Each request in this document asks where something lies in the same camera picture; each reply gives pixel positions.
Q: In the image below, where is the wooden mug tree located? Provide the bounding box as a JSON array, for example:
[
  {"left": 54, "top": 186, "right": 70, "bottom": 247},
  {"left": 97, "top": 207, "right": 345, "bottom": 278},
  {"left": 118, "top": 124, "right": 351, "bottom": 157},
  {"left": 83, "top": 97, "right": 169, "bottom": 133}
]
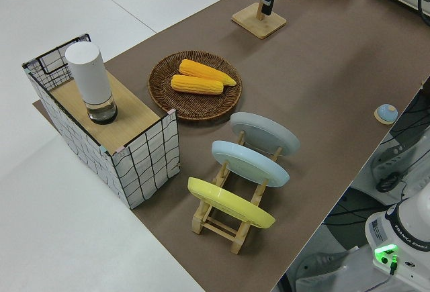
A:
[{"left": 231, "top": 0, "right": 288, "bottom": 40}]

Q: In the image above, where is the brown table mat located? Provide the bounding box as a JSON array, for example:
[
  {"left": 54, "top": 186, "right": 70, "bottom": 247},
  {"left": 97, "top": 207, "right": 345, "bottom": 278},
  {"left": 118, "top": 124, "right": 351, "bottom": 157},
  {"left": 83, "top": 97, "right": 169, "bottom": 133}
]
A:
[{"left": 32, "top": 0, "right": 430, "bottom": 292}]

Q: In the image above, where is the yellow corn cob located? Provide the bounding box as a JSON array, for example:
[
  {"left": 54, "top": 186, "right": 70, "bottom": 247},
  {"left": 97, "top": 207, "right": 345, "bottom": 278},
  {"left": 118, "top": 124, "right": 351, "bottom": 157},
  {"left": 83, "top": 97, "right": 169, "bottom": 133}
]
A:
[
  {"left": 179, "top": 58, "right": 238, "bottom": 87},
  {"left": 171, "top": 74, "right": 224, "bottom": 96}
]

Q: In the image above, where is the grey plate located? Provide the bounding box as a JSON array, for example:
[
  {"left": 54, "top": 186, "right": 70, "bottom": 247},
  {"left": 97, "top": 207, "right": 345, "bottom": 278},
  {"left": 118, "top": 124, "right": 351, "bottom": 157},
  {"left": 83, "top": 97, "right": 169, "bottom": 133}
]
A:
[{"left": 230, "top": 111, "right": 300, "bottom": 157}]

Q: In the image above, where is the brown wicker basket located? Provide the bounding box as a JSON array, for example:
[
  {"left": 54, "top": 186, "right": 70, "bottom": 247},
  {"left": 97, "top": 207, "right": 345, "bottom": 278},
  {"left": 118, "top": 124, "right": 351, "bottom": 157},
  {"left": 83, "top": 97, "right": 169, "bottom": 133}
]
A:
[{"left": 148, "top": 50, "right": 243, "bottom": 121}]

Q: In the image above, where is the blue call bell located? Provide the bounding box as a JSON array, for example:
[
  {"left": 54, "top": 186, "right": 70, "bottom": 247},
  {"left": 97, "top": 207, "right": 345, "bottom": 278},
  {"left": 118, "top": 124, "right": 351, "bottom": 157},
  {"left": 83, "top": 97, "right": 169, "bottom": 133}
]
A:
[{"left": 374, "top": 103, "right": 399, "bottom": 125}]

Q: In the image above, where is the light blue plate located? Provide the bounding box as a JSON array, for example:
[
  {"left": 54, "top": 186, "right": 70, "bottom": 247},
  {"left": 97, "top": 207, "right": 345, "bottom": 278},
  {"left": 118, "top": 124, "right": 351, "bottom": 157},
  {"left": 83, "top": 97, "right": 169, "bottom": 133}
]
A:
[{"left": 210, "top": 140, "right": 290, "bottom": 189}]

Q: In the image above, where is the white cylindrical bottle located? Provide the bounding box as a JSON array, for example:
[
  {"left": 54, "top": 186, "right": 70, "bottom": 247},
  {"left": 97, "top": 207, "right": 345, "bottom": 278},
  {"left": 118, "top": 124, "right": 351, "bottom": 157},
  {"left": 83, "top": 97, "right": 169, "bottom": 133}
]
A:
[{"left": 64, "top": 42, "right": 118, "bottom": 125}]

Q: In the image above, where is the yellow plate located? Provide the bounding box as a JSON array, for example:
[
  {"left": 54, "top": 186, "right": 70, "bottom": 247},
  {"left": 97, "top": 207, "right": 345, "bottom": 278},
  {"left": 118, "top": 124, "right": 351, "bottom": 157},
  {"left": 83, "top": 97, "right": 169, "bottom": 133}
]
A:
[{"left": 187, "top": 177, "right": 277, "bottom": 230}]

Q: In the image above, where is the wooden plate rack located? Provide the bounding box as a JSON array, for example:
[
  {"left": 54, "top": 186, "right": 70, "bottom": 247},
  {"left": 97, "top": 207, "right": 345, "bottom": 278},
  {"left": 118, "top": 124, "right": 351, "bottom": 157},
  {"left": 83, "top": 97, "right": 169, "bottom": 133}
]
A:
[{"left": 191, "top": 130, "right": 283, "bottom": 255}]

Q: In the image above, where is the wire grid wooden shelf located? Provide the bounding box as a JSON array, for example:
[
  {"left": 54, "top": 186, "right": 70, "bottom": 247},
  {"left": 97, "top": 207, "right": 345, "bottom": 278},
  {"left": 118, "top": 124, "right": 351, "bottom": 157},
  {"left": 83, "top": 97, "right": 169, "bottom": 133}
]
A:
[{"left": 22, "top": 32, "right": 182, "bottom": 209}]

